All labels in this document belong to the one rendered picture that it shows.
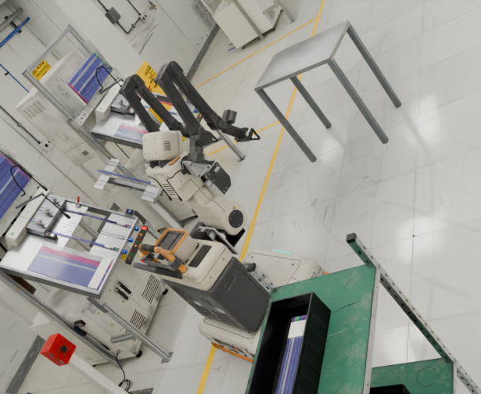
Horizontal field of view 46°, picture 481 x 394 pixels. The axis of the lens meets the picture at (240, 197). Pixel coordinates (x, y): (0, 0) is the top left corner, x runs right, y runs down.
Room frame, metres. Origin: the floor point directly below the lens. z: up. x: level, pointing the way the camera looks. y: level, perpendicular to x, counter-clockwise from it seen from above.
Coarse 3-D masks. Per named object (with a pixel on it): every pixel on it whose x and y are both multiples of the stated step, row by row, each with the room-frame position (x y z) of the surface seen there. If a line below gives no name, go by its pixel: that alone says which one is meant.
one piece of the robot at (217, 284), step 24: (192, 264) 2.59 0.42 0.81; (216, 264) 2.52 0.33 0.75; (240, 264) 2.56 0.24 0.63; (192, 288) 2.63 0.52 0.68; (216, 288) 2.48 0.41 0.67; (240, 288) 2.52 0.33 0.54; (264, 288) 2.56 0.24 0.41; (216, 312) 2.64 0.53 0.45; (240, 312) 2.48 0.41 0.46; (264, 312) 2.52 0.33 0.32
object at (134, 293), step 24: (120, 264) 3.90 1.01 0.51; (120, 288) 3.78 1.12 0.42; (144, 288) 3.88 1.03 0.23; (72, 312) 3.60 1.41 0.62; (96, 312) 3.56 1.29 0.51; (120, 312) 3.66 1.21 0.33; (144, 312) 3.75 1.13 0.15; (48, 336) 3.87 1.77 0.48; (72, 336) 3.73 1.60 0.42; (96, 336) 3.59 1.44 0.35; (96, 360) 3.78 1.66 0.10
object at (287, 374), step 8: (296, 320) 1.48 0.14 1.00; (304, 320) 1.45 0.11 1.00; (296, 328) 1.45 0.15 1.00; (288, 336) 1.45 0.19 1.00; (296, 336) 1.42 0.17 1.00; (288, 344) 1.42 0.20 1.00; (296, 344) 1.39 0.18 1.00; (288, 352) 1.39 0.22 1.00; (296, 352) 1.36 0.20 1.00; (288, 360) 1.36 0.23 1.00; (296, 360) 1.34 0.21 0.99; (288, 368) 1.34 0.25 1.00; (280, 376) 1.33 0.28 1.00; (288, 376) 1.31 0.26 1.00; (280, 384) 1.31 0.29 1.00; (288, 384) 1.29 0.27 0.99; (280, 392) 1.28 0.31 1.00; (288, 392) 1.26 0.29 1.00
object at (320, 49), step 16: (336, 32) 3.71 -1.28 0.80; (352, 32) 3.71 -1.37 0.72; (288, 48) 4.14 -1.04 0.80; (304, 48) 3.90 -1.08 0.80; (320, 48) 3.69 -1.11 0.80; (336, 48) 3.53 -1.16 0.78; (272, 64) 4.12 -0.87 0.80; (288, 64) 3.89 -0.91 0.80; (304, 64) 3.66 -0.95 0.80; (320, 64) 3.52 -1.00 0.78; (336, 64) 3.47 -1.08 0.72; (368, 64) 3.73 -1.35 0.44; (272, 80) 3.86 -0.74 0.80; (384, 80) 3.72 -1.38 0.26; (304, 96) 4.24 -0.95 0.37; (352, 96) 3.47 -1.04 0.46; (272, 112) 3.99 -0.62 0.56; (320, 112) 4.23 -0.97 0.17; (368, 112) 3.46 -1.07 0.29; (288, 128) 3.97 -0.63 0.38; (304, 144) 3.98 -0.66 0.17
